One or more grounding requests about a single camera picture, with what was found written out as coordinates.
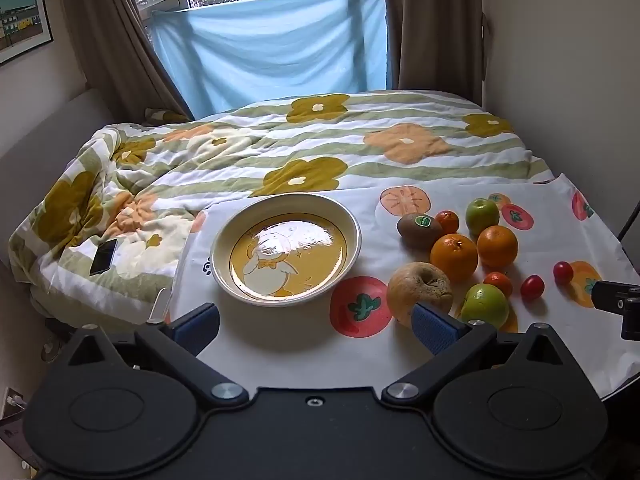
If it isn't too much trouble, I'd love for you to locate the brown kiwi with green sticker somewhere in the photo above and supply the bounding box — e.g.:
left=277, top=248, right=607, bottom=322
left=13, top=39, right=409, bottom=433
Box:
left=397, top=212, right=444, bottom=251

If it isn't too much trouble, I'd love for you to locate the black stand leg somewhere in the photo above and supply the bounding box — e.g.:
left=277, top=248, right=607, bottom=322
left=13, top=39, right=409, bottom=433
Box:
left=616, top=195, right=640, bottom=242

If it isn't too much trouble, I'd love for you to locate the brown curtain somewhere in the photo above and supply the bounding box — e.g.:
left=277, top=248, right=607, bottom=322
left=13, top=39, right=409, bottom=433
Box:
left=380, top=0, right=488, bottom=106
left=55, top=0, right=193, bottom=123

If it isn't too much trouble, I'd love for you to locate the duck print plate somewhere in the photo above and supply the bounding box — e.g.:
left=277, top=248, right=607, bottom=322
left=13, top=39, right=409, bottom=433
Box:
left=210, top=194, right=362, bottom=307

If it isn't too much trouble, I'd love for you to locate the framed wall poster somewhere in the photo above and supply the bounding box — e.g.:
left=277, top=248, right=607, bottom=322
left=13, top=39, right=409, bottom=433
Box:
left=0, top=0, right=54, bottom=67

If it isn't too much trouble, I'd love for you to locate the small mandarin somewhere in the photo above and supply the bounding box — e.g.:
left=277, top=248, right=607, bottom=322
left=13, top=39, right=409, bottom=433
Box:
left=482, top=271, right=514, bottom=299
left=435, top=210, right=460, bottom=236

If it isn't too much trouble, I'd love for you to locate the floral striped quilt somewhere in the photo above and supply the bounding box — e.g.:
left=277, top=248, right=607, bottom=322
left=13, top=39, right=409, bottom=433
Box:
left=7, top=89, right=556, bottom=321

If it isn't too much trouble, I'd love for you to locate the green apple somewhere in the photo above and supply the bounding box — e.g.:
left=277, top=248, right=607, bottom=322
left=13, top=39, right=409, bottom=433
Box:
left=466, top=198, right=501, bottom=238
left=459, top=283, right=510, bottom=330

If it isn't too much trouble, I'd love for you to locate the black smartphone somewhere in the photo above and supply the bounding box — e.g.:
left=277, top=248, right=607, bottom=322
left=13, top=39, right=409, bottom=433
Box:
left=89, top=238, right=119, bottom=276

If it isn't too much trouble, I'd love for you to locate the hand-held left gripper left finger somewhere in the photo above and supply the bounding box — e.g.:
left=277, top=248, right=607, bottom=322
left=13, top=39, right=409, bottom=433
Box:
left=67, top=303, right=249, bottom=408

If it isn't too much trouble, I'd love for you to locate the wall socket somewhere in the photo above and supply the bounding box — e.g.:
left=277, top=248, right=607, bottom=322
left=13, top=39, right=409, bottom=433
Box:
left=0, top=386, right=26, bottom=411

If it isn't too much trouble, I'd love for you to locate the light blue sheet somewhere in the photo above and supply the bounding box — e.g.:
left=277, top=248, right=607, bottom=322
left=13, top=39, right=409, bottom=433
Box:
left=150, top=0, right=388, bottom=121

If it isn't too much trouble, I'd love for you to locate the white slim object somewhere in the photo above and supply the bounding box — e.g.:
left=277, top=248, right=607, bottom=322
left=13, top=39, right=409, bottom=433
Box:
left=148, top=287, right=172, bottom=324

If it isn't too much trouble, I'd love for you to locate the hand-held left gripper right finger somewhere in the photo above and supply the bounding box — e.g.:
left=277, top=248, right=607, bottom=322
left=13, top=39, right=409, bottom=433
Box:
left=382, top=301, right=573, bottom=406

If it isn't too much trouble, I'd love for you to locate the fruit print white cloth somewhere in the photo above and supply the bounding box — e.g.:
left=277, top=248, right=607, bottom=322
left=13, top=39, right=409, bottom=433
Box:
left=167, top=172, right=640, bottom=403

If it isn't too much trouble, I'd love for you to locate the orange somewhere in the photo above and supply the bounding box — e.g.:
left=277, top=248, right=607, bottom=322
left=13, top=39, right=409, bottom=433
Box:
left=476, top=225, right=519, bottom=268
left=430, top=233, right=479, bottom=281

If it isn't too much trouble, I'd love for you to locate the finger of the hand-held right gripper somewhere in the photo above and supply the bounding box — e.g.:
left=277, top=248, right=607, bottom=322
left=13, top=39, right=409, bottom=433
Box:
left=591, top=280, right=640, bottom=341

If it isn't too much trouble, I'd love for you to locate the beige pillow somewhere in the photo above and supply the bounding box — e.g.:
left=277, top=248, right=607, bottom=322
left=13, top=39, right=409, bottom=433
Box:
left=142, top=106, right=191, bottom=124

